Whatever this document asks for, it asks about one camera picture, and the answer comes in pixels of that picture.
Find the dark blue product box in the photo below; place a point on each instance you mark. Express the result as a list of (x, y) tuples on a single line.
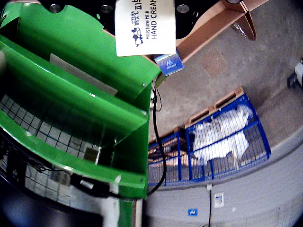
[(170, 65)]

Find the white plastic sheet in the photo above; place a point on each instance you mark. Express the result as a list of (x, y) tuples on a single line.
[(220, 139)]

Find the small blue wall sign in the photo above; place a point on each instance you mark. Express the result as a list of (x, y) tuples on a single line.
[(192, 212)]

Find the white hand cream box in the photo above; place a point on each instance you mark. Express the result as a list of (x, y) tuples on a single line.
[(145, 26)]

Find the black monitor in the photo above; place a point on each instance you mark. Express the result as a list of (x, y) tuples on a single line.
[(47, 217)]

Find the open brown cardboard box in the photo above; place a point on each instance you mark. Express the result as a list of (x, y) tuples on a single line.
[(208, 28), (255, 4)]

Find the black power adapter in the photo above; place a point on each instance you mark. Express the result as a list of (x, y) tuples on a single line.
[(92, 186)]

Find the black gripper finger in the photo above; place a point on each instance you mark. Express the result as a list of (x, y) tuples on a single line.
[(187, 21), (94, 8)]

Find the white printed wall notice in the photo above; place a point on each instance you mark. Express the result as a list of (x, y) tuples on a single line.
[(219, 200)]

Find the wooden pallet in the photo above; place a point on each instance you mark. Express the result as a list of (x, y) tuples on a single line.
[(170, 134), (213, 108)]

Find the grey roller shutter door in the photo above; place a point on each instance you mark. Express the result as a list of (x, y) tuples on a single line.
[(248, 201)]

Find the green metal shelf unit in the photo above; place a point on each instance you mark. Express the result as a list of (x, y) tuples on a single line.
[(132, 160)]

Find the white paper sheet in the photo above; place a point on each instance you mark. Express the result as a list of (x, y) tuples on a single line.
[(82, 74)]

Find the white floor machine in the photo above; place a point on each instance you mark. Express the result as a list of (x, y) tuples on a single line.
[(298, 73)]

